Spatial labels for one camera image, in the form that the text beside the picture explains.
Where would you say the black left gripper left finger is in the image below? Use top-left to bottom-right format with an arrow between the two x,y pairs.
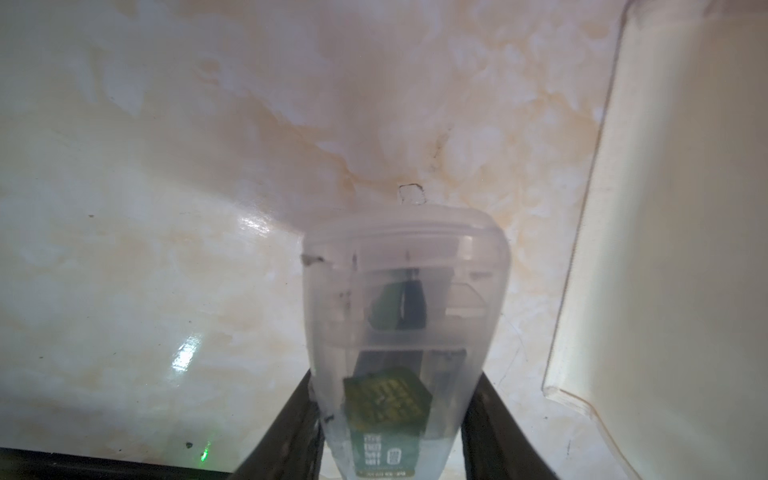
228,371 -> 325,480

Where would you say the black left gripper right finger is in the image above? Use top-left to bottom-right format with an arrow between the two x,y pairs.
461,375 -> 557,480

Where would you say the green compass set case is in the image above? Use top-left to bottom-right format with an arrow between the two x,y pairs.
301,205 -> 511,479

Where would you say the cream canvas tote bag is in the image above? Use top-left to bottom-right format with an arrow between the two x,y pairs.
543,1 -> 767,479

